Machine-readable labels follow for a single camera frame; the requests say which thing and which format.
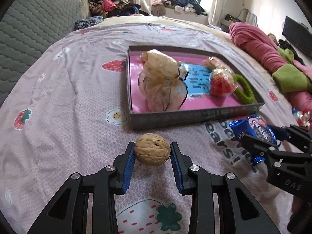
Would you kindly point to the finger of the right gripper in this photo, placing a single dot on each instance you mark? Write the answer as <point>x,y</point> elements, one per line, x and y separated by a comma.
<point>295,135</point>
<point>260,150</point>

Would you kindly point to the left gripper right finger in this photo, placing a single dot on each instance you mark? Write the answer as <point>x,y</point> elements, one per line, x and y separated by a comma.
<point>238,209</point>

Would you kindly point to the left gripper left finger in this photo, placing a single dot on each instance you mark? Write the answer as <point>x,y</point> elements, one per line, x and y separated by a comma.
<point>67,211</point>

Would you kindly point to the blue biscuit packet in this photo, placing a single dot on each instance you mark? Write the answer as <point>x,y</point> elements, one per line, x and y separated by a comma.
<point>248,129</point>

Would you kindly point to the red orange snack bag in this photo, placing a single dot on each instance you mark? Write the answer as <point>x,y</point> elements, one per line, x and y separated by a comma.
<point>221,83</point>

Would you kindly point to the walnut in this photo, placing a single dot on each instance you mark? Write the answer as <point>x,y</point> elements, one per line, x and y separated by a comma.
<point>152,150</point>

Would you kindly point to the beige mesh drawstring pouch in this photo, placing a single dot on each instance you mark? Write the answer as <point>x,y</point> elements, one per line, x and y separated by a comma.
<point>160,81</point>

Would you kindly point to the shiny candy wrapper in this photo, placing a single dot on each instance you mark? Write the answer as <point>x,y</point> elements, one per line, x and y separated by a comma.
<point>303,118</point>

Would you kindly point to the green fleece cloth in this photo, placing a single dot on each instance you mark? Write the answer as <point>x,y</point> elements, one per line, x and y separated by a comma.
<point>293,76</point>

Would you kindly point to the pink picture book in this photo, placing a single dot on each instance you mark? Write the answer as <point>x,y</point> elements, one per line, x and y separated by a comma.
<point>196,81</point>

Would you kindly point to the rolled pink blanket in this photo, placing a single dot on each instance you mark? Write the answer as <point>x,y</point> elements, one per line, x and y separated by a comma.
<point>263,49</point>

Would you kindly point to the orange wrapped biscuit pack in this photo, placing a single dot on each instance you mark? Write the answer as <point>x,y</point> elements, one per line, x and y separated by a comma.
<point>215,63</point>

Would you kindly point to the pink strawberry print bedsheet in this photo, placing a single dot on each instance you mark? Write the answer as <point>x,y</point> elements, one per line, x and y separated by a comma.
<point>69,113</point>

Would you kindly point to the black television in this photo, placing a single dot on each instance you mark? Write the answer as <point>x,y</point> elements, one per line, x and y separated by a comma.
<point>299,35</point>

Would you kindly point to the dark shallow box tray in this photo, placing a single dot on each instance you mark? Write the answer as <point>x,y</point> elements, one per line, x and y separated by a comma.
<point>153,120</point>

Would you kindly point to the beige mattress cover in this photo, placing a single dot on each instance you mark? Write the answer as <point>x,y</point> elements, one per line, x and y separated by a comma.
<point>186,24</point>

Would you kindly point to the clothes pile on windowsill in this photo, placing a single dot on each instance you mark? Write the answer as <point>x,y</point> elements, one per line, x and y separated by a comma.
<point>190,6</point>

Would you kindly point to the dark blue floral cloth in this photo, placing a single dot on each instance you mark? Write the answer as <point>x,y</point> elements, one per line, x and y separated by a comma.
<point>88,22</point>

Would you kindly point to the grey quilted headboard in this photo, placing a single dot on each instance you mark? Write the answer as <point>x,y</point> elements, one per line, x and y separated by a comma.
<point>28,28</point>

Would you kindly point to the clothes pile beside bed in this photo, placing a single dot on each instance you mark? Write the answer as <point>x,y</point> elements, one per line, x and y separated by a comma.
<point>115,8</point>

